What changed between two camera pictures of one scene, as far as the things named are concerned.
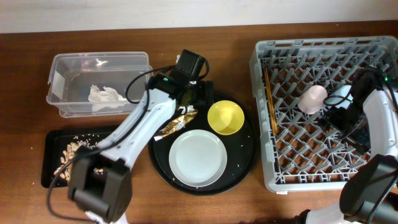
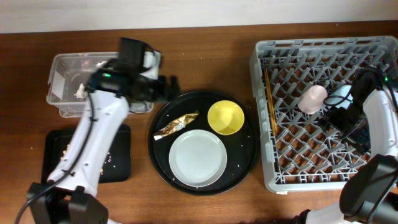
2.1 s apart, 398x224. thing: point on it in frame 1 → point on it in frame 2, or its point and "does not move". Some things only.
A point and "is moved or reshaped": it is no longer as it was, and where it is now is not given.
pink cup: x=311 y=99 does not move
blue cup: x=342 y=98 does not move
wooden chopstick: x=270 y=102 does not move
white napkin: x=107 y=97 is moved or reshaped
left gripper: x=204 y=89 → x=157 y=91
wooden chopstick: x=270 y=102 does not move
